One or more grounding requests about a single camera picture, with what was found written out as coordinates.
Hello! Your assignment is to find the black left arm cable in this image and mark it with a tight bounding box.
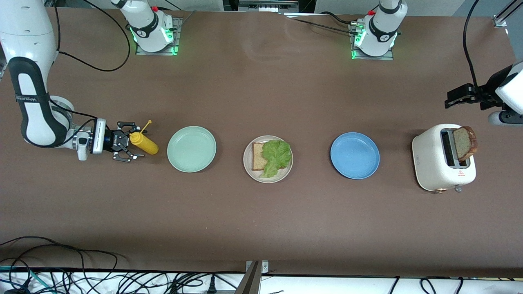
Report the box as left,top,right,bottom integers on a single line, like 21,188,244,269
463,0,481,89

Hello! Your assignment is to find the black corrugated base cable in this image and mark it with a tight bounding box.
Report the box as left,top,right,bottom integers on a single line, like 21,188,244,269
286,12,360,35

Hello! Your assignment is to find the mint green plate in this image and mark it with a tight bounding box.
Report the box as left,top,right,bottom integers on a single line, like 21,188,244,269
167,126,217,173

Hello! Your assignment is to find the small aluminium corner bracket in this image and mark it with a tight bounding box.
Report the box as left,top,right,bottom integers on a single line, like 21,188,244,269
245,260,269,275

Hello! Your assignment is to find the beige plate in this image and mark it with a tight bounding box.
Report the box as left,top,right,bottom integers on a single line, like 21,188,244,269
243,135,294,184

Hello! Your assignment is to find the black looped floor cable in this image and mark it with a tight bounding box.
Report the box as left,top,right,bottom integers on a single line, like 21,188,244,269
0,236,119,272

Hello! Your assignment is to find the green lettuce leaf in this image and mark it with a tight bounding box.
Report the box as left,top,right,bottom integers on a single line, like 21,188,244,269
260,139,293,178

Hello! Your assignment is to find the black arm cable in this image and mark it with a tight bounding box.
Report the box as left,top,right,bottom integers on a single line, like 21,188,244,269
48,0,131,147
463,0,481,89

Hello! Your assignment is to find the grey metal equipment frame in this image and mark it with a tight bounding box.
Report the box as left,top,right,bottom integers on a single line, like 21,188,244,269
223,0,299,13

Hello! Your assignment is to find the aluminium frame rail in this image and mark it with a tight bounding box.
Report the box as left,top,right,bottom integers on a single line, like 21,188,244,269
492,0,523,28

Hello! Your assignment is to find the dark metal beam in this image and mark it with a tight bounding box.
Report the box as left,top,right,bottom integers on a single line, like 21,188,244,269
235,261,262,294

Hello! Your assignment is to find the blue plate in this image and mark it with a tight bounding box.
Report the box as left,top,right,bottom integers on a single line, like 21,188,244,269
330,131,380,180

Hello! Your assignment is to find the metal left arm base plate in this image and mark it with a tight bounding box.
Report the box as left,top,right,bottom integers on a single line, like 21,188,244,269
349,22,395,61

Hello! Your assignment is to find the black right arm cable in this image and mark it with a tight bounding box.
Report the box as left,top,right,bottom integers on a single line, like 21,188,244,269
48,0,131,147

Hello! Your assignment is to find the yellow mustard squeeze bottle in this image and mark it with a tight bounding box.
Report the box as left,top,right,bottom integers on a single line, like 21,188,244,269
129,120,159,155

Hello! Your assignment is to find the white two-slot toaster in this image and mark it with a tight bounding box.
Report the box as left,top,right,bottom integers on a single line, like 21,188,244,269
412,124,477,193

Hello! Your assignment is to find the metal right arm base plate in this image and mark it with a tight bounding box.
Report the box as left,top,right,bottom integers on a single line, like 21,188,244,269
135,16,183,56

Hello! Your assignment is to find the teal floor cable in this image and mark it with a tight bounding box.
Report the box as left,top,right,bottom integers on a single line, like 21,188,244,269
0,265,54,294

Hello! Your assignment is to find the brown bread slice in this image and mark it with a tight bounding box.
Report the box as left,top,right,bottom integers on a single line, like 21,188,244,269
453,126,478,163
252,142,288,171

